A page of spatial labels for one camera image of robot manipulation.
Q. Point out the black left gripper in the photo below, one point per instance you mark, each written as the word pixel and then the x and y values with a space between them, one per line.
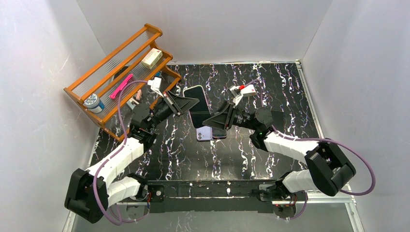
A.
pixel 171 103

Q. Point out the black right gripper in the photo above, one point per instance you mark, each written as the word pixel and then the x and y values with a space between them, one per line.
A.
pixel 229 113

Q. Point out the purple phone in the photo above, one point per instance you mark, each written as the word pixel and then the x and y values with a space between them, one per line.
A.
pixel 219 134

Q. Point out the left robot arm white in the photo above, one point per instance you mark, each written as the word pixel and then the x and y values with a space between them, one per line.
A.
pixel 91 192

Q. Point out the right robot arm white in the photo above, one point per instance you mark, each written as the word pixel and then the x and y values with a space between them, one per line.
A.
pixel 328 168

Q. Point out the small black phone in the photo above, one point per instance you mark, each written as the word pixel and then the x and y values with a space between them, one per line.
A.
pixel 278 120

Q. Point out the white box on table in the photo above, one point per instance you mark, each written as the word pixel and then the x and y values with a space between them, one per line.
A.
pixel 246 91

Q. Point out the small pink beige item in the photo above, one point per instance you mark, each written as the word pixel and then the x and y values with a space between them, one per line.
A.
pixel 138 95

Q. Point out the light blue white stapler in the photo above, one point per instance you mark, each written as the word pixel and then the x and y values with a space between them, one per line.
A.
pixel 132 102

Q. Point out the cream cardboard box on shelf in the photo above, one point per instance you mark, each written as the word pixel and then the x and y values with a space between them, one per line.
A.
pixel 152 57

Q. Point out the orange wooden shelf rack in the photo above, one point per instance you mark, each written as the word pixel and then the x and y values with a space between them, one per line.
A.
pixel 106 75

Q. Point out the pink plastic tool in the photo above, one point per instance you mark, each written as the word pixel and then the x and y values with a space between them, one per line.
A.
pixel 121 86

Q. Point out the blue jar with lid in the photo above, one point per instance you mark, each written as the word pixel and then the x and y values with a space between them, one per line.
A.
pixel 94 104

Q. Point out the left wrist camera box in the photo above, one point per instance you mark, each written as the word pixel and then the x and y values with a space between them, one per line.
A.
pixel 155 85

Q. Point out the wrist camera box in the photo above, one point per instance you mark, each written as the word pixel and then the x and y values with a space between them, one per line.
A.
pixel 236 98
pixel 155 85

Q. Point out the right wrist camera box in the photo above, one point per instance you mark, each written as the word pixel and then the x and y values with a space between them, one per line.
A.
pixel 236 98

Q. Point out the black base rail with mounts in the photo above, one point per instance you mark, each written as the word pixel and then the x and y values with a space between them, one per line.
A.
pixel 261 196

